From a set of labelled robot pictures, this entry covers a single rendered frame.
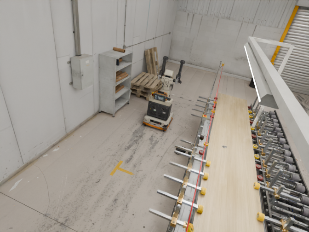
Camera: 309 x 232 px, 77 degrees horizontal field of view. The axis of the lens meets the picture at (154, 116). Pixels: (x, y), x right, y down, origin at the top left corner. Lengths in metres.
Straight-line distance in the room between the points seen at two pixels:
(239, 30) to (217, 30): 0.95
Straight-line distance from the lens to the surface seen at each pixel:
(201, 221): 2.33
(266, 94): 1.39
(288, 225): 2.61
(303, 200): 3.34
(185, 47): 10.49
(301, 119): 0.95
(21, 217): 3.49
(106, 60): 4.67
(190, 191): 2.87
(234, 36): 10.21
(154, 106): 4.64
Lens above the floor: 2.79
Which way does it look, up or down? 31 degrees down
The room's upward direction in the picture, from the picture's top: 9 degrees clockwise
